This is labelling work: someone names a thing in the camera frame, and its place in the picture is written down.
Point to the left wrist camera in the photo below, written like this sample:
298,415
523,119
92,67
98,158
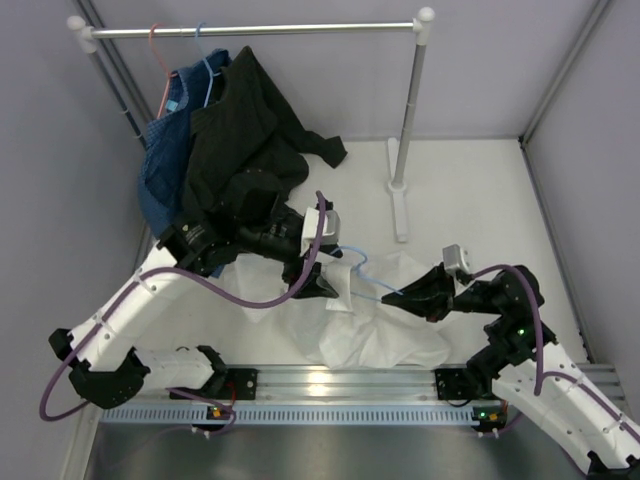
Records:
329,240

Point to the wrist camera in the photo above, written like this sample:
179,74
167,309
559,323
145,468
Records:
456,260
329,240

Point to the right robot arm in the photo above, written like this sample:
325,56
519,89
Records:
525,365

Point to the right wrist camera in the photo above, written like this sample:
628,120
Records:
456,260

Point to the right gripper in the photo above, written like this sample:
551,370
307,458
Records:
433,296

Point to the blue hanger under black shirt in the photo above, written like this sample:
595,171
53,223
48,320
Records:
211,73

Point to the pink wire hanger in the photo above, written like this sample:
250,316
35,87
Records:
168,74

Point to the slotted cable duct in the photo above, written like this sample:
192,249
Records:
294,415

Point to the aluminium mounting rail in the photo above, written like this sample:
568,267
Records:
312,384

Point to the blue checked shirt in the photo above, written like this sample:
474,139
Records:
162,174

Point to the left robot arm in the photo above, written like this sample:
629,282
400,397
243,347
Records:
106,368

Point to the white shirt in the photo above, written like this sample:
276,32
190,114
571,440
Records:
356,329

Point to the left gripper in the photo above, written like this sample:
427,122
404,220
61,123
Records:
316,285

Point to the black striped shirt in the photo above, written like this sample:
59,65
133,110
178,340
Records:
248,150

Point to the light blue wire hanger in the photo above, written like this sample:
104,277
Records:
358,268

